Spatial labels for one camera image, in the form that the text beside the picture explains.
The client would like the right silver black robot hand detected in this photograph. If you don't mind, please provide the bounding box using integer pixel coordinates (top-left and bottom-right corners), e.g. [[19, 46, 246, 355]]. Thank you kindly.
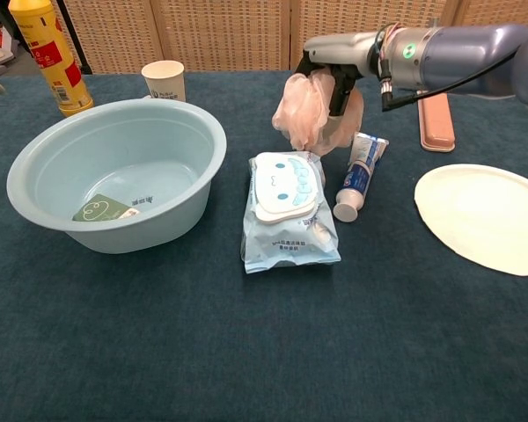
[[293, 29, 382, 119]]

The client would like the pink bath loofah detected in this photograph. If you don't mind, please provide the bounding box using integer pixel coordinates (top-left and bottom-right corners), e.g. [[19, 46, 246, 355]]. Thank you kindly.
[[271, 65, 365, 156]]

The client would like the white paper cup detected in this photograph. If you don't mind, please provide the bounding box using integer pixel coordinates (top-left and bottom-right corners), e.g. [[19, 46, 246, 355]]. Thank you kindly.
[[141, 61, 187, 103]]

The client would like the light blue plastic basin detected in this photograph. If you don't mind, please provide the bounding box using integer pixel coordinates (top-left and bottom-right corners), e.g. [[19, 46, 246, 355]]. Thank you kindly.
[[6, 98, 228, 255]]

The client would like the yellow bottle with green cap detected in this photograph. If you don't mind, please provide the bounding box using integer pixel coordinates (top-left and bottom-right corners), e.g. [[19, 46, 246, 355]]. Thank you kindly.
[[7, 0, 95, 118]]

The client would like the black tripod stand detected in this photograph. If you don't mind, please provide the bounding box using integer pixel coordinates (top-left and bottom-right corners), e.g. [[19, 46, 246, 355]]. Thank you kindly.
[[55, 0, 92, 75]]

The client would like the wicker folding screen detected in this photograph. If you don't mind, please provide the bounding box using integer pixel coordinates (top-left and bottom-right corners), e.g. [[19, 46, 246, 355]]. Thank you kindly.
[[52, 0, 528, 75]]

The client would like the pink toothbrush case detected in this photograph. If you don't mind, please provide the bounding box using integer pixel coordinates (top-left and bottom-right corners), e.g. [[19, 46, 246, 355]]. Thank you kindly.
[[417, 94, 458, 154]]

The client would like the blue white toothpaste tube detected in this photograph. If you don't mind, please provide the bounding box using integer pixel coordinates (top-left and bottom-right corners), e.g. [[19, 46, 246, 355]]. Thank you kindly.
[[333, 131, 391, 222]]

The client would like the blue wet wipes pack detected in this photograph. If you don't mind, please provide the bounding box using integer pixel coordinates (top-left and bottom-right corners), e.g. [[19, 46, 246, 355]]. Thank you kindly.
[[239, 150, 342, 274]]

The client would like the white paper plate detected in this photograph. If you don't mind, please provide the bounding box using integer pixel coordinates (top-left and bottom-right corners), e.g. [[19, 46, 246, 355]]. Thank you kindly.
[[414, 164, 528, 277]]

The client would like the dark blue table cloth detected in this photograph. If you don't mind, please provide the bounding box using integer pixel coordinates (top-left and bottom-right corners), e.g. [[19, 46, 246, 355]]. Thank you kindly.
[[0, 65, 528, 422]]

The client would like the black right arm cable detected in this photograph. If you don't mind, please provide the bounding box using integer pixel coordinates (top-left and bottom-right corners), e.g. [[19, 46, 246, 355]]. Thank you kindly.
[[380, 41, 528, 113]]

